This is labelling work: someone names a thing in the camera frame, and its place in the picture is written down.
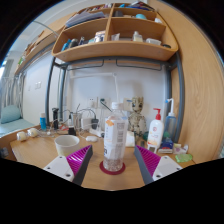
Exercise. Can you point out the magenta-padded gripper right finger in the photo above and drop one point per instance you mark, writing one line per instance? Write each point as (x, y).
(165, 166)

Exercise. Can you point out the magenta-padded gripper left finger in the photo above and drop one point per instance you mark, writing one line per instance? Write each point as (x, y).
(60, 166)

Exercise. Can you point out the clear plastic water bottle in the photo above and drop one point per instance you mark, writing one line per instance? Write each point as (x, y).
(115, 140)

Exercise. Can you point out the small blue box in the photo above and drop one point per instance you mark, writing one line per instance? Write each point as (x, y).
(166, 146)

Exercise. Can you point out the white cup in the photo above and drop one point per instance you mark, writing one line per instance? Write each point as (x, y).
(66, 146)

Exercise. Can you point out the small white cube clock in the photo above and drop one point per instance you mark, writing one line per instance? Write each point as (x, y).
(151, 148)

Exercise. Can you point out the white red-pump lotion bottle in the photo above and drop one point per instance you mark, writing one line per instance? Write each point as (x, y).
(155, 131)

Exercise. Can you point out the small black box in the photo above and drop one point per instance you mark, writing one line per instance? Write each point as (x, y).
(72, 131)

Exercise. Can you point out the small white oval case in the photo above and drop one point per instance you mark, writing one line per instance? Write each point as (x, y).
(91, 138)

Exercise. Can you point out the flat round red coaster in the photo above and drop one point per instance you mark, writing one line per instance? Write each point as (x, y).
(102, 169)

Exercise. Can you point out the blue spray bottle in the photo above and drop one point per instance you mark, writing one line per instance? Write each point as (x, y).
(170, 123)

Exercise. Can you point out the small white round object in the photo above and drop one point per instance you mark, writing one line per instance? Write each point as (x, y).
(22, 136)
(32, 132)

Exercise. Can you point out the small blue bottle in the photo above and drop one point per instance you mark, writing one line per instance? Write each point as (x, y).
(43, 122)

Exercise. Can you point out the black electric shaver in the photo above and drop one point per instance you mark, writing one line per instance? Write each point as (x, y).
(55, 118)

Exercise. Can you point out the white power adapter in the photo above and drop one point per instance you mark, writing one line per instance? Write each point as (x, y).
(86, 123)

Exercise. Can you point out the tree creature figurine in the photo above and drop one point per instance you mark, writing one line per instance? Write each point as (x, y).
(136, 116)

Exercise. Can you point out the bed with pale sheet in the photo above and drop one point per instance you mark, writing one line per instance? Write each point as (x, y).
(15, 126)

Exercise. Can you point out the teal pillow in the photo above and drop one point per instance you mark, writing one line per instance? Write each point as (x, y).
(10, 114)

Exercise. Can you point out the wooden wardrobe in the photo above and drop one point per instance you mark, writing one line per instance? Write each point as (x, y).
(203, 93)

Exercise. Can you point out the grey curtain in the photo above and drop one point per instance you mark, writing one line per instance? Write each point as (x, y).
(10, 93)

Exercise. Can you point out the wooden shelf unit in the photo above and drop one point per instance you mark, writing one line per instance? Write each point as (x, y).
(116, 50)

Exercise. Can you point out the grey metal frame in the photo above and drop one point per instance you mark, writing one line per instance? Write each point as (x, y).
(180, 100)

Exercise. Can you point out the long wooden wall shelf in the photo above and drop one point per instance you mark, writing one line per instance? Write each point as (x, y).
(36, 46)

